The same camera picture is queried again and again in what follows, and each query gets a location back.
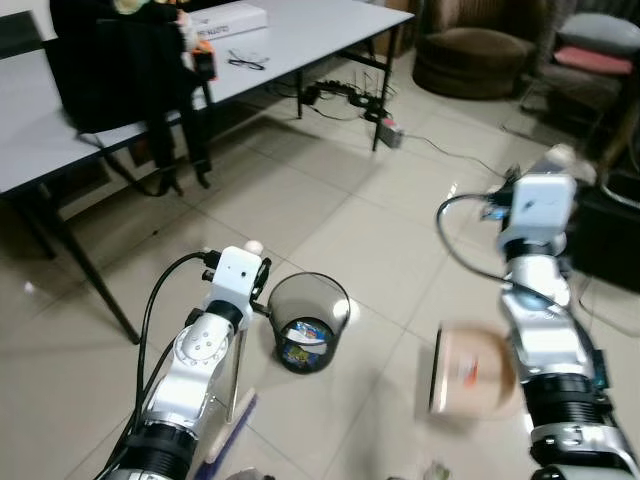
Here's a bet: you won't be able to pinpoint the brown round armchair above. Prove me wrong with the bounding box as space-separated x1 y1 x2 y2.
413 0 552 100

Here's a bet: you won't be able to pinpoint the black power strip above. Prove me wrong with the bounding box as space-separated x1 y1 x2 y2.
303 83 369 109

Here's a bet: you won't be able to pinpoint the black eyeglasses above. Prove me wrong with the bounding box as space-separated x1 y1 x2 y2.
227 49 270 72

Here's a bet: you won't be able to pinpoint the colourful wrapper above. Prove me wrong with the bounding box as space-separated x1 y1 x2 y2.
282 319 333 365

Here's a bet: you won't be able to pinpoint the black mesh waste bin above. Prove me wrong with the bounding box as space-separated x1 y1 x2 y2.
267 271 354 375

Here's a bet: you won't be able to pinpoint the dark frame chair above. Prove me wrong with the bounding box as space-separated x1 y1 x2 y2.
520 10 640 136

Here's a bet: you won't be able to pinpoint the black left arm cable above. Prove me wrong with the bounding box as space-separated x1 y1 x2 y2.
137 251 219 401

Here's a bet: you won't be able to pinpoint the beige dustpan with long handle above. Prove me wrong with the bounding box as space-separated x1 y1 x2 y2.
415 143 601 423

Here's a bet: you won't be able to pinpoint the flat white box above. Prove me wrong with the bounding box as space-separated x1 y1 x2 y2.
186 3 269 32

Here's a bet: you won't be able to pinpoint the black box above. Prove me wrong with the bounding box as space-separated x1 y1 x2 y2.
568 183 640 293

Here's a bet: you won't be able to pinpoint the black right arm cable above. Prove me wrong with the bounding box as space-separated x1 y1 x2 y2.
436 194 513 293

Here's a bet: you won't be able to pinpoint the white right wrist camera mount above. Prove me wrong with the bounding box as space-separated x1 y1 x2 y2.
497 174 579 257

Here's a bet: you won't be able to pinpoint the orange and black device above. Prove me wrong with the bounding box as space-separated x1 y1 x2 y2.
191 40 220 83

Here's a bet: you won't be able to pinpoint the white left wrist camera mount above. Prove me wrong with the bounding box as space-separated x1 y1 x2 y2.
205 246 269 319

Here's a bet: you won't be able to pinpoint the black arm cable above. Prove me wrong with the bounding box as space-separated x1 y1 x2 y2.
137 251 219 401
436 194 513 293

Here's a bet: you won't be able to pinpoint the grey power strip red switch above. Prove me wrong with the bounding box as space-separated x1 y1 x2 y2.
376 117 403 151

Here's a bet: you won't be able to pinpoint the black backpack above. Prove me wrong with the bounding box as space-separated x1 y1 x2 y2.
47 0 217 197

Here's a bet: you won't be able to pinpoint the white table with black legs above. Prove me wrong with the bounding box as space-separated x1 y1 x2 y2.
0 0 417 347

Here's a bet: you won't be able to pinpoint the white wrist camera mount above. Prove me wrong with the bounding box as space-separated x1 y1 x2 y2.
205 246 269 319
497 174 579 257

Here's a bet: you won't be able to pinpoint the pink cushion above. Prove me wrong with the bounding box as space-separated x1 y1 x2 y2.
552 45 635 77

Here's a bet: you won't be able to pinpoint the grey cushion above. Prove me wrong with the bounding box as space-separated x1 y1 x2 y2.
556 11 640 57

